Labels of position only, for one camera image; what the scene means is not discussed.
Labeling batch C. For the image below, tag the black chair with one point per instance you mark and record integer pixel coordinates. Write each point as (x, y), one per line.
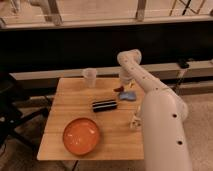
(11, 91)

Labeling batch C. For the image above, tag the clear plastic cup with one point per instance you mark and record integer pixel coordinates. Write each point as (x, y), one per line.
(89, 75)

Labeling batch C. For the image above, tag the wooden table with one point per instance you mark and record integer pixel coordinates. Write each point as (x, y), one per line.
(73, 99)

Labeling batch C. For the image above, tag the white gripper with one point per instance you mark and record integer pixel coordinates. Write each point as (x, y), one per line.
(125, 79)

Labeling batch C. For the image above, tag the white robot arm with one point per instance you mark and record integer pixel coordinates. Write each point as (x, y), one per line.
(163, 113)

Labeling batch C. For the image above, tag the red pepper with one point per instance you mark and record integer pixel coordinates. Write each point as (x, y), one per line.
(119, 89)

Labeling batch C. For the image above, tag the black striped cylinder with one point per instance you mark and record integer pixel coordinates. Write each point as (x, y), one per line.
(106, 105)

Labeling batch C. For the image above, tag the black clamp on ledge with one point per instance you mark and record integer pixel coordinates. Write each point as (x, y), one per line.
(182, 63)

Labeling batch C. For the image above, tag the orange bowl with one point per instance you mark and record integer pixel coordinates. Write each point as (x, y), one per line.
(81, 136)

